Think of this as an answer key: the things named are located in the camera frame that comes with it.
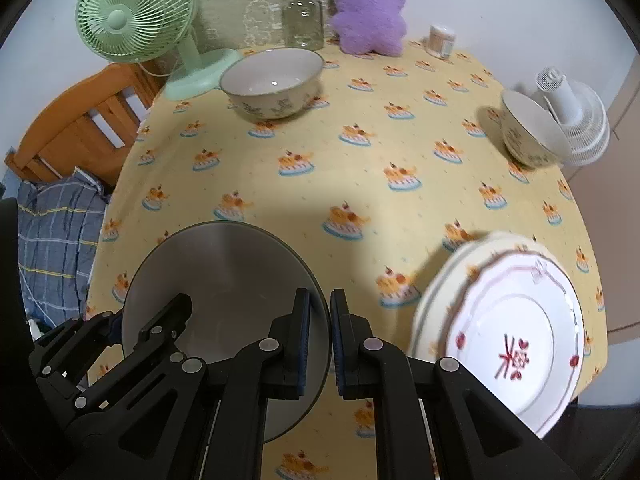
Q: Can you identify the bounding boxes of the purple plush toy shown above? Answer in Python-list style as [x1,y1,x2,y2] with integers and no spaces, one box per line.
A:
[331,0,407,58]

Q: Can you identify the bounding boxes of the green desk fan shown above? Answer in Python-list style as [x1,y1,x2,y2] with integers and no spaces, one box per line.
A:
[75,0,242,101]

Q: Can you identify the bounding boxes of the large yellow floral plate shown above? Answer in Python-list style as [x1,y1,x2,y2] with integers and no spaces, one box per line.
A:
[408,231,559,362]

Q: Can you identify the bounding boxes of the white clip fan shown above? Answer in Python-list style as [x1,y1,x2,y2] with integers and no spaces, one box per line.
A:
[536,66,611,167]

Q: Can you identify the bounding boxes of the floral ceramic bowl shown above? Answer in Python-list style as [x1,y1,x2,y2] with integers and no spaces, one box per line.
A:
[220,48,324,120]
[122,221,331,441]
[501,89,572,168]

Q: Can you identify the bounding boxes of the yellow patterned tablecloth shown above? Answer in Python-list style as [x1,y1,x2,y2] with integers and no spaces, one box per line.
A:
[84,39,609,480]

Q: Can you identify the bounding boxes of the cotton swab container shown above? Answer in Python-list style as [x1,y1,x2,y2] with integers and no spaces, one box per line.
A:
[425,24,457,60]

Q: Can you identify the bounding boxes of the grey plaid pillow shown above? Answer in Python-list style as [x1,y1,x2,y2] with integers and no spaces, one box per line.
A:
[17,168,107,328]

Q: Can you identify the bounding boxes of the glass jar dark lid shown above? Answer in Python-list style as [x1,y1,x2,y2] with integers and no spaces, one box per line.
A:
[281,0,324,51]

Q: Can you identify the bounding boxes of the red pattern white plate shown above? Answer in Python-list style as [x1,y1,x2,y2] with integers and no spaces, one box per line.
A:
[441,252,585,438]

